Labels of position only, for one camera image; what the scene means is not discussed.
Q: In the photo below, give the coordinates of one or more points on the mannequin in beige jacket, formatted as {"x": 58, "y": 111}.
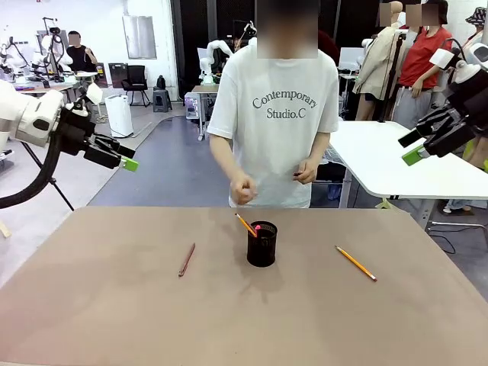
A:
{"x": 375, "y": 65}

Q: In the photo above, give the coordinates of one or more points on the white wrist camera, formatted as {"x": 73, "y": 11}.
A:
{"x": 94, "y": 93}
{"x": 442, "y": 59}

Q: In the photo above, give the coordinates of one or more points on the black step stool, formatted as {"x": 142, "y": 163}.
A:
{"x": 162, "y": 100}

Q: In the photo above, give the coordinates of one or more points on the black office chair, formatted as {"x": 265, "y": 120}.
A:
{"x": 135, "y": 82}

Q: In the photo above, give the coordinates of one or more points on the mannequin with bucket hat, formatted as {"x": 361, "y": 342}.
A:
{"x": 476, "y": 19}

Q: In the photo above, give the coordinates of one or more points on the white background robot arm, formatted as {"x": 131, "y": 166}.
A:
{"x": 215, "y": 47}
{"x": 249, "y": 27}

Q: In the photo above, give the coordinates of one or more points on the person in white t-shirt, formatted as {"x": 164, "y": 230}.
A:
{"x": 274, "y": 152}

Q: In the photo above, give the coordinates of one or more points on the wooden lab table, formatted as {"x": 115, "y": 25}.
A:
{"x": 45, "y": 88}

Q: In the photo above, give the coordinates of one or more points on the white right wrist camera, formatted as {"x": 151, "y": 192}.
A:
{"x": 442, "y": 59}

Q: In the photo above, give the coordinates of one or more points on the grey wall panel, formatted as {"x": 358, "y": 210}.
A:
{"x": 139, "y": 37}

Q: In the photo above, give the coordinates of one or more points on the black mesh pen holder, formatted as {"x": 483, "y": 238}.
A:
{"x": 262, "y": 248}

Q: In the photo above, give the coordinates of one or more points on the person's right forearm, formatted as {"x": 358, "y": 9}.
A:
{"x": 225, "y": 160}

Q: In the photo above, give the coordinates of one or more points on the man in black t-shirt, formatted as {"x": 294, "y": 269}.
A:
{"x": 81, "y": 57}

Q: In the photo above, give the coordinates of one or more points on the black camera tripod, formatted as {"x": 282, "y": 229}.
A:
{"x": 57, "y": 190}

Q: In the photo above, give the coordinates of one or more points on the person's left hand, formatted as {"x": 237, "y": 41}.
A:
{"x": 308, "y": 171}

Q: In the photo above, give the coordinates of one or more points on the woman in red shirt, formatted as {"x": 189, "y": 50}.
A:
{"x": 423, "y": 61}

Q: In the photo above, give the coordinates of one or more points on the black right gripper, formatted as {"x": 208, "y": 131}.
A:
{"x": 474, "y": 103}

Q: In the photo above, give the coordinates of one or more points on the black bag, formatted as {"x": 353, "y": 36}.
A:
{"x": 161, "y": 82}

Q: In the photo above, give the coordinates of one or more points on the yellow pencil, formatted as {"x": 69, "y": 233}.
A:
{"x": 244, "y": 223}
{"x": 356, "y": 264}

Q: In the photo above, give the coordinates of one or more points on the wooden background work table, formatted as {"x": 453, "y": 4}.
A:
{"x": 204, "y": 89}

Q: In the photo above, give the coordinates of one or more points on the computer tower with lights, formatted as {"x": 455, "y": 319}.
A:
{"x": 191, "y": 106}

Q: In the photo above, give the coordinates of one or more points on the white air purifier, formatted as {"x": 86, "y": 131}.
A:
{"x": 119, "y": 116}

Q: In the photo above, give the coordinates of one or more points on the black tripod pole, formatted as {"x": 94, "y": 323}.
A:
{"x": 392, "y": 76}

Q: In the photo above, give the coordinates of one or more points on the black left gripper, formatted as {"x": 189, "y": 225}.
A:
{"x": 74, "y": 131}

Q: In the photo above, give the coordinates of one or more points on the person's right hand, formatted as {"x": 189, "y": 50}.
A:
{"x": 244, "y": 188}

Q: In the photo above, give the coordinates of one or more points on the white side table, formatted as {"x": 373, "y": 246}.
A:
{"x": 381, "y": 167}

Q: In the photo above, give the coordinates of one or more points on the person's left forearm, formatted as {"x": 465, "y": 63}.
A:
{"x": 319, "y": 148}

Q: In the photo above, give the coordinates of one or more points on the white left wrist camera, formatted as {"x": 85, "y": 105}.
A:
{"x": 94, "y": 93}

